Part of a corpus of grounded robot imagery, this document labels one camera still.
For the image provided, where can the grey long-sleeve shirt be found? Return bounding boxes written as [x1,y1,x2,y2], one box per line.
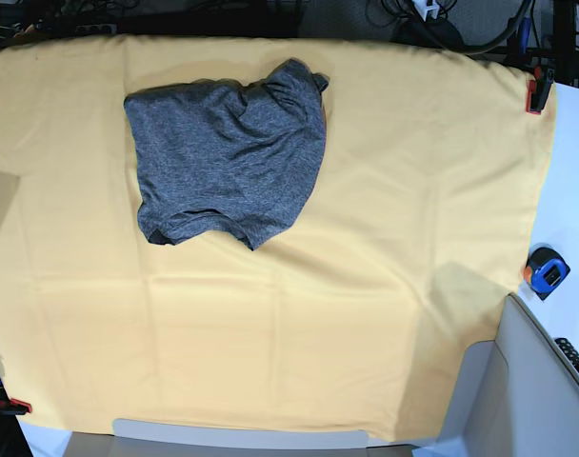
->
[124,59,329,249]

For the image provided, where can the yellow table cloth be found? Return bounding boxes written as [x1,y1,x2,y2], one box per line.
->
[0,36,558,441]

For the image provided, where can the blue black tape measure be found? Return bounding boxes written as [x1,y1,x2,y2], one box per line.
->
[523,245,570,300]

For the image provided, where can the black power strip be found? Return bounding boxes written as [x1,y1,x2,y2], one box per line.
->
[75,24,117,36]

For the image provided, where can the red black clamp right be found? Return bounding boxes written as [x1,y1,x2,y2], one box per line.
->
[526,66,555,115]

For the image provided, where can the red black clamp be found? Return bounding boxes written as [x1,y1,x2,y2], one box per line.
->
[526,66,555,115]
[0,399,32,416]

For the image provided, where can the red black clamp left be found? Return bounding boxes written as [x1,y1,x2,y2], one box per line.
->
[0,399,32,416]

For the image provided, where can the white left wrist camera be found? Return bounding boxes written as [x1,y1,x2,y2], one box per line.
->
[412,0,440,21]

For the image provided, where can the black textured handle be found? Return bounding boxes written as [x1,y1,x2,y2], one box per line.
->
[554,338,579,373]

